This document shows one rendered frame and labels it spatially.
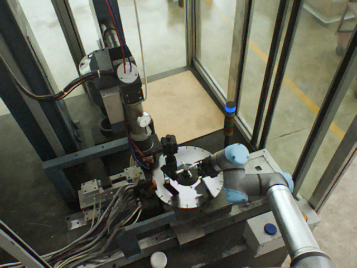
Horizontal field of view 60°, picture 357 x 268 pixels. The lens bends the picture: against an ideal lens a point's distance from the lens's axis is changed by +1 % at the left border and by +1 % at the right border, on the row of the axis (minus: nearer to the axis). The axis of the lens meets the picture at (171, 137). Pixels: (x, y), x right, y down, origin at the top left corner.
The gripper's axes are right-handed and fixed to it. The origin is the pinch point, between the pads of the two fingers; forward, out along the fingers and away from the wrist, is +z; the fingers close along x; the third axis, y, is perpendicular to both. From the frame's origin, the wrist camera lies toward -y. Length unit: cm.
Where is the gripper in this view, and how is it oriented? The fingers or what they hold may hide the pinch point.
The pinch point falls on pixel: (202, 171)
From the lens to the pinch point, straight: 134.7
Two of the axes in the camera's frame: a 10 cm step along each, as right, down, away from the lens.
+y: -9.0, 2.0, -3.7
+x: 2.9, 9.4, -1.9
